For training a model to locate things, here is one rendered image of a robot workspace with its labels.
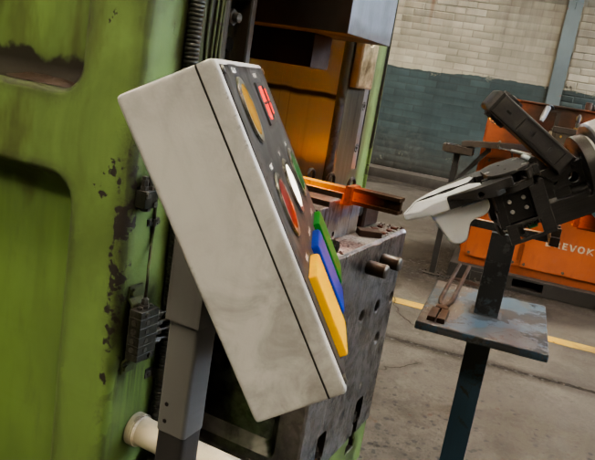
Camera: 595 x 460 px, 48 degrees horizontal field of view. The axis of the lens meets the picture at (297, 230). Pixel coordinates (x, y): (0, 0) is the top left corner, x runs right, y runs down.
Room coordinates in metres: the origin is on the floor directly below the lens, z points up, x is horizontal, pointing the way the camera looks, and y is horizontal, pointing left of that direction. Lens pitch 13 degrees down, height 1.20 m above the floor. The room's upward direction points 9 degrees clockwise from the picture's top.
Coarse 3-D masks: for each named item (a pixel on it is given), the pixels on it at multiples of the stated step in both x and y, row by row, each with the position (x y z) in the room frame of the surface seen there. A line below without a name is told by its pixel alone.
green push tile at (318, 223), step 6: (318, 216) 0.77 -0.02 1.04; (318, 222) 0.74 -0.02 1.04; (324, 222) 0.80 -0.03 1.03; (318, 228) 0.73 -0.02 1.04; (324, 228) 0.76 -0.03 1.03; (324, 234) 0.74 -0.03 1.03; (324, 240) 0.73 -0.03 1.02; (330, 240) 0.79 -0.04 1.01; (330, 246) 0.75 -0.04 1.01; (330, 252) 0.73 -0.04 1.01; (336, 258) 0.77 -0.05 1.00; (336, 264) 0.74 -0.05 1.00; (336, 270) 0.73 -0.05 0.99
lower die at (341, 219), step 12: (312, 192) 1.23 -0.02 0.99; (324, 192) 1.22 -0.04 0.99; (336, 192) 1.21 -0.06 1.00; (324, 204) 1.16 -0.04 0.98; (336, 204) 1.19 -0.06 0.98; (324, 216) 1.15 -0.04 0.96; (336, 216) 1.20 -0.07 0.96; (348, 216) 1.25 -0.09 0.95; (336, 228) 1.21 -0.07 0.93; (348, 228) 1.26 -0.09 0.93
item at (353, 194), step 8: (304, 176) 1.28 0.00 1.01; (312, 184) 1.25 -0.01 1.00; (320, 184) 1.24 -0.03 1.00; (328, 184) 1.24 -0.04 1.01; (336, 184) 1.25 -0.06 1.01; (352, 184) 1.24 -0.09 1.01; (344, 192) 1.22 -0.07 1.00; (352, 192) 1.21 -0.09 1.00; (360, 192) 1.21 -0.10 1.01; (368, 192) 1.20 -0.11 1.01; (376, 192) 1.21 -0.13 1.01; (344, 200) 1.21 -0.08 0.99; (352, 200) 1.22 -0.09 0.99; (360, 200) 1.21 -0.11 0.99; (368, 200) 1.21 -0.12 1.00; (376, 200) 1.20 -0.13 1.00; (384, 200) 1.20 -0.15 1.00; (392, 200) 1.18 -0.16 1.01; (400, 200) 1.18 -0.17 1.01; (376, 208) 1.19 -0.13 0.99; (384, 208) 1.19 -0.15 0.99; (392, 208) 1.19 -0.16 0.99; (400, 208) 1.18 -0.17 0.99
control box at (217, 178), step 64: (192, 128) 0.50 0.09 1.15; (256, 128) 0.55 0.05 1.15; (192, 192) 0.50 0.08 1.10; (256, 192) 0.50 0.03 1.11; (192, 256) 0.50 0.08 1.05; (256, 256) 0.50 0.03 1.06; (256, 320) 0.50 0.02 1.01; (320, 320) 0.50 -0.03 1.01; (256, 384) 0.50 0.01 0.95; (320, 384) 0.50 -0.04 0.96
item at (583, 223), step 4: (584, 216) 1.70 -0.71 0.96; (588, 216) 1.70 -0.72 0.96; (592, 216) 1.69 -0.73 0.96; (572, 220) 1.70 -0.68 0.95; (576, 220) 1.69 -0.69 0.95; (580, 220) 1.70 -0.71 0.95; (584, 220) 1.70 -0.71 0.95; (588, 220) 1.70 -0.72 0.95; (592, 220) 1.69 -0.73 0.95; (572, 224) 1.70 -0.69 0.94; (576, 224) 1.69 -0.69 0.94; (580, 224) 1.70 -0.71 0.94; (584, 224) 1.70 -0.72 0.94; (588, 224) 1.70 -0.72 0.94; (592, 224) 1.69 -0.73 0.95; (580, 228) 1.69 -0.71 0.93; (584, 228) 1.69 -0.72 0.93; (588, 228) 1.69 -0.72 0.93; (592, 228) 1.69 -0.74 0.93
